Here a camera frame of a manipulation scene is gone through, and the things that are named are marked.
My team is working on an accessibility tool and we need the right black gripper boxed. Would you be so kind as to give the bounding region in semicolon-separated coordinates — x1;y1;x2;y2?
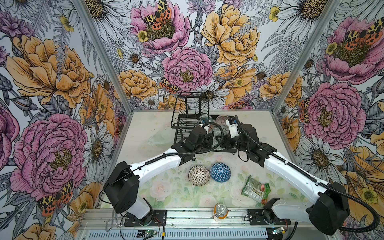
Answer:
215;133;250;153

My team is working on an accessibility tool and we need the grey green patterned bowl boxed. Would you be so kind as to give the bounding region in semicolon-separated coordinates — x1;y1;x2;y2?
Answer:
208;124;230;152

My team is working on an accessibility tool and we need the mint green bowl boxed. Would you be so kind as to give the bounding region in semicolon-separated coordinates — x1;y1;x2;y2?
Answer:
198;115;214;125

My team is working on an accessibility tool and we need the pink striped bowl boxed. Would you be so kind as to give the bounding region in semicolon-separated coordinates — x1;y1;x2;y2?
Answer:
215;115;230;127

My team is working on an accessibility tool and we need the brown dotted bowl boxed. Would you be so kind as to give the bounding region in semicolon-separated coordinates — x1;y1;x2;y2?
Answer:
188;165;211;187

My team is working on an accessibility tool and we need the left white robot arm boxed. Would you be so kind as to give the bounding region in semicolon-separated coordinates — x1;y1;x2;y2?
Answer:
103;123;219;222

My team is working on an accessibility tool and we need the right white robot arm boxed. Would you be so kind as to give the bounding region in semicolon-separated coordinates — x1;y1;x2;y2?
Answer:
224;117;350;236

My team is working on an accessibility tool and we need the green snack packet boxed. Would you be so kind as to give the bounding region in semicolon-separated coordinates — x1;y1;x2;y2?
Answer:
242;176;271;205

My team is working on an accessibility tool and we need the orange lidded jar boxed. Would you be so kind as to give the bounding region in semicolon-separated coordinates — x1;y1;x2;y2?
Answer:
213;203;228;222

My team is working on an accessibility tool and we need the green circuit board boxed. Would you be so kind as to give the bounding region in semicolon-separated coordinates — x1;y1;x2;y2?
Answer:
136;229;159;240

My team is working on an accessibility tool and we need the black wire dish rack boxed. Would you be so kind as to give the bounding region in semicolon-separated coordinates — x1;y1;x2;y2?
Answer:
171;94;237;157

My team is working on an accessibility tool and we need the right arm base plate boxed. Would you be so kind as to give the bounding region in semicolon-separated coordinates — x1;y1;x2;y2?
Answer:
245;209;291;226

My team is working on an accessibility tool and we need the aluminium front rail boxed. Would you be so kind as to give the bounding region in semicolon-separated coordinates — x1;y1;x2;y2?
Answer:
75;208;341;240

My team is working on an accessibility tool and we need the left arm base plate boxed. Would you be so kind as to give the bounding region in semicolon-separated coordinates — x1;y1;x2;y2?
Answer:
123;210;168;227

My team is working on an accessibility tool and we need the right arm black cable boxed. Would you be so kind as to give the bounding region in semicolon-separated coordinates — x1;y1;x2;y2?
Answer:
234;115;380;233

